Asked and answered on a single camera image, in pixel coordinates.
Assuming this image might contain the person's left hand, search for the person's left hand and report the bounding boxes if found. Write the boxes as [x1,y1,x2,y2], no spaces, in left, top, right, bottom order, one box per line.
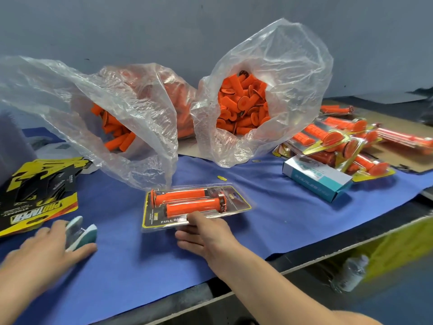
[0,220,98,298]

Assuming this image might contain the person's right hand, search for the person's right hand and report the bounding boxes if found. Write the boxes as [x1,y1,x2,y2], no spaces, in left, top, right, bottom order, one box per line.
[175,211,242,269]

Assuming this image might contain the orange rubber grip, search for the orange rubber grip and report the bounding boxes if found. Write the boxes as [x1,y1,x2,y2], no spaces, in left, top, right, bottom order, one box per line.
[149,188,209,208]
[165,195,230,218]

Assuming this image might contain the teal hand stapler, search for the teal hand stapler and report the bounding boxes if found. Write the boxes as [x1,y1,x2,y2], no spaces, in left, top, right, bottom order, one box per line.
[64,215,99,252]

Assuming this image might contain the yellow black backing card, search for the yellow black backing card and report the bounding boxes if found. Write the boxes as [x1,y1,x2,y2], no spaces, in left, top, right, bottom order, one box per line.
[144,186,251,231]

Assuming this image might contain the stack of clear blister shells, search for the stack of clear blister shells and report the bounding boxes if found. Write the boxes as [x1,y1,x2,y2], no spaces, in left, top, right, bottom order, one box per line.
[0,107,38,186]

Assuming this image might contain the person's right forearm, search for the person's right forearm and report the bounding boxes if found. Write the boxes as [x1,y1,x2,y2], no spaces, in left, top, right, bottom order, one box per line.
[210,243,353,325]

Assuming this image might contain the sealed yellow card package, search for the sealed yellow card package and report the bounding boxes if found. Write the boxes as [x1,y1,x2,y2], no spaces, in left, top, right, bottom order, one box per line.
[272,132,319,160]

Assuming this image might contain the person's right leg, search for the person's right leg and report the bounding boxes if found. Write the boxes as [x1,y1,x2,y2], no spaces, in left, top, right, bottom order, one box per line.
[330,309,384,325]

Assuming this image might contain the stack of yellow black cards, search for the stack of yellow black cards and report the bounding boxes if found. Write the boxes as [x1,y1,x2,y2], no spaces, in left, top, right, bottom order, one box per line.
[0,156,93,238]

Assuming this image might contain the white printed paper sheet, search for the white printed paper sheet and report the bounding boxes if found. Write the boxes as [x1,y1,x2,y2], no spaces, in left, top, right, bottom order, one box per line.
[34,140,100,175]

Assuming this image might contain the teal white cardboard box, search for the teal white cardboard box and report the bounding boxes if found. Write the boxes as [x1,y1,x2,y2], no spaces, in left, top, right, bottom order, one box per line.
[282,155,355,203]

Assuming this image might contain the clear plastic bottle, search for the clear plastic bottle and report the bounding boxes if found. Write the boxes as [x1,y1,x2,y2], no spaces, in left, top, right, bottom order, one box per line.
[334,253,370,294]

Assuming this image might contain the yellow plastic crate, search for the yellow plastic crate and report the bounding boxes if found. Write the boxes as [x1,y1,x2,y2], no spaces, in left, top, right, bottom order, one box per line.
[350,214,433,283]

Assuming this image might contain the large clear plastic bag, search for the large clear plastic bag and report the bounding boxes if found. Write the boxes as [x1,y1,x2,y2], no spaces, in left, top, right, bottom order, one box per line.
[191,18,334,168]

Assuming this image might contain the pile of packed grip packages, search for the pile of packed grip packages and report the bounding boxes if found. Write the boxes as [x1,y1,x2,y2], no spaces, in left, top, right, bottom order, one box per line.
[323,98,433,175]

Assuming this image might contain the grey flat sheet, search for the grey flat sheet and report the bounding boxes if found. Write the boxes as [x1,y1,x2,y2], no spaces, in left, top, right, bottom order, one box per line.
[354,91,429,106]

